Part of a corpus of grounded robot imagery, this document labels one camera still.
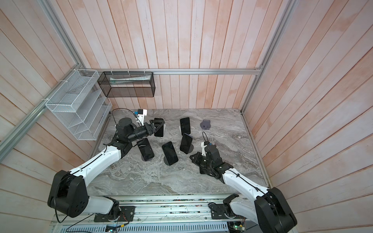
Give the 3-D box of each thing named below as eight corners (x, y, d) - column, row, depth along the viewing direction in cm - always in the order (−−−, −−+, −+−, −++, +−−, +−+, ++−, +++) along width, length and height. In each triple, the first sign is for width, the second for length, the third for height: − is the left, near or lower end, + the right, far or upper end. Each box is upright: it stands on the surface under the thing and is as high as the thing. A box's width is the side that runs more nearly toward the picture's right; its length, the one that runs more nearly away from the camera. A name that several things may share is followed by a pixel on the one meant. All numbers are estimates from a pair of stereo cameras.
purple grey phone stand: (202, 131, 110) (203, 124, 104) (200, 126, 113) (201, 120, 107) (210, 129, 111) (211, 122, 105) (208, 125, 114) (209, 118, 108)
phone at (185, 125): (182, 136, 107) (182, 124, 96) (180, 130, 110) (180, 118, 99) (190, 134, 108) (191, 122, 97) (188, 128, 111) (188, 117, 100)
